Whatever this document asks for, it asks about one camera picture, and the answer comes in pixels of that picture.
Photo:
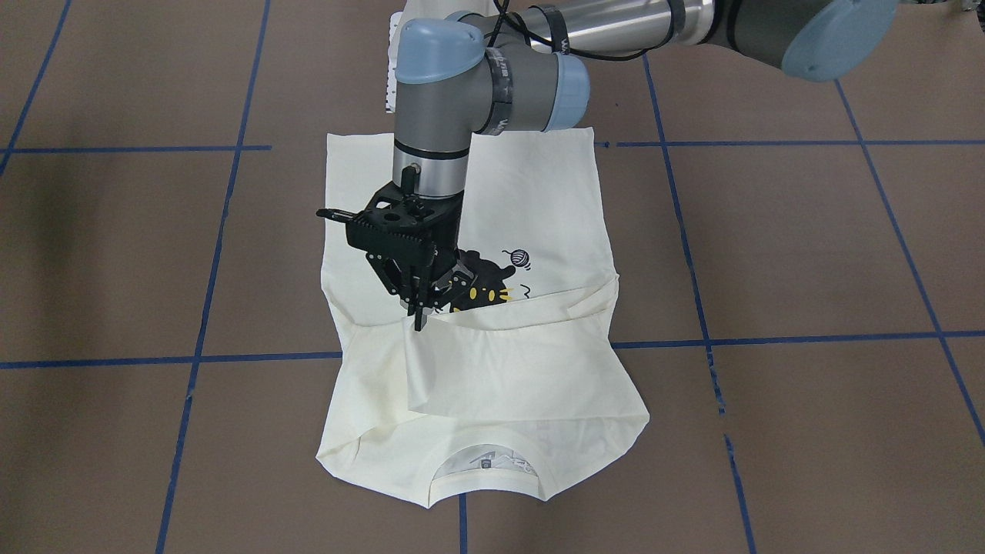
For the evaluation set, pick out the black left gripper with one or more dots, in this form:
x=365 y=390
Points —
x=445 y=233

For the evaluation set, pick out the cream long-sleeve cat shirt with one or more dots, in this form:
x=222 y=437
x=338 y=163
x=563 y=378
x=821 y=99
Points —
x=516 y=390

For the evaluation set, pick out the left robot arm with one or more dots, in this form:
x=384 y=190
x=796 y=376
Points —
x=468 y=74

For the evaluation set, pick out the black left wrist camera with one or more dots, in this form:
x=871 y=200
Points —
x=385 y=229

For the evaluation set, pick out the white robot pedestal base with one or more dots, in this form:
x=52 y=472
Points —
x=395 y=24

